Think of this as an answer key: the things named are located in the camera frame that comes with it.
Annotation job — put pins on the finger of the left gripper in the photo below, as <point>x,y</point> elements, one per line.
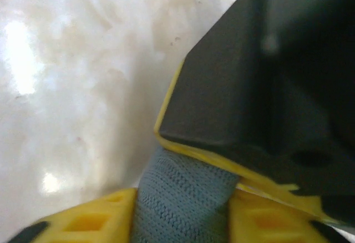
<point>263,87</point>

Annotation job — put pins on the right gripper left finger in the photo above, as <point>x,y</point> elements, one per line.
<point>91,220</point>

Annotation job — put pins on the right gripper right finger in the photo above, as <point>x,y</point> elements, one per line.
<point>266,223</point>

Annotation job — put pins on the blue-grey sock with green toe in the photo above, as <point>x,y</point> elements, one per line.
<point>180,198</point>

